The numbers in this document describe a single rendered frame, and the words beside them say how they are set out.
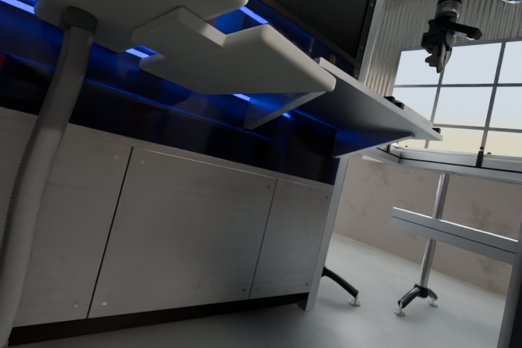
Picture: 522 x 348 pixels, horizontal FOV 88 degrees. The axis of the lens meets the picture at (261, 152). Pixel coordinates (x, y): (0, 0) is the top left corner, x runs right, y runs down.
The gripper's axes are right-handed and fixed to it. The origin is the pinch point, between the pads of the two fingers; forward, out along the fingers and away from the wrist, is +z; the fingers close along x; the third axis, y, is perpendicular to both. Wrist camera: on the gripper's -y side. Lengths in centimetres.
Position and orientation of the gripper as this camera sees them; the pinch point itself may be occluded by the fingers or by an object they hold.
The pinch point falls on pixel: (440, 69)
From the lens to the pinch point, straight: 120.0
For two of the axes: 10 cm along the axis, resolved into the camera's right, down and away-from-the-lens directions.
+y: -5.8, -1.0, 8.1
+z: -2.4, 9.7, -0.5
